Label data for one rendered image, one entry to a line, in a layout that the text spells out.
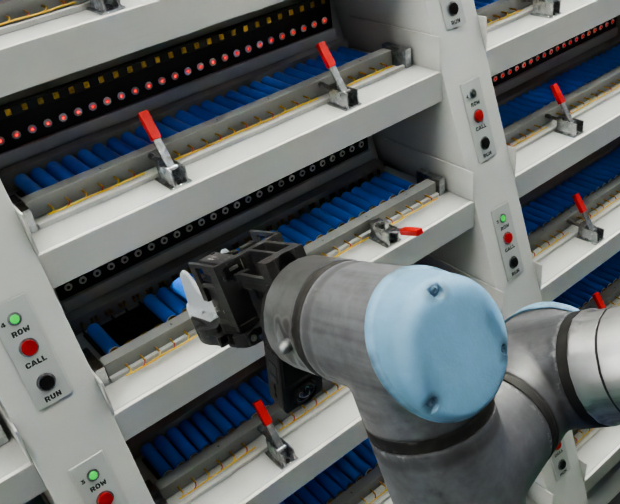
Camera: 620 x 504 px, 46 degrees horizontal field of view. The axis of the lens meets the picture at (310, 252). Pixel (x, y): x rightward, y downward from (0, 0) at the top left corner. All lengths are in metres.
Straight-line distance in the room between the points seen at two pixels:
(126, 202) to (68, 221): 0.07
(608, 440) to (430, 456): 1.10
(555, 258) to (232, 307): 0.83
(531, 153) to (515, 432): 0.78
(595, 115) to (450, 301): 0.99
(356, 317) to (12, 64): 0.48
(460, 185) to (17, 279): 0.65
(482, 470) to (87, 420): 0.49
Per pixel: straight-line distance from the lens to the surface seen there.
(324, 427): 1.05
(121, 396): 0.89
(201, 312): 0.70
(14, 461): 0.87
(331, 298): 0.48
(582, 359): 0.57
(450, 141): 1.12
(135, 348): 0.91
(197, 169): 0.89
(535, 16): 1.29
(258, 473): 1.02
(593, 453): 1.54
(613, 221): 1.46
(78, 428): 0.86
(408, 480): 0.50
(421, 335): 0.43
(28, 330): 0.82
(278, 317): 0.53
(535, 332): 0.60
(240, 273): 0.61
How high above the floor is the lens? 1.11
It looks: 19 degrees down
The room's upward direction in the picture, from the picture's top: 19 degrees counter-clockwise
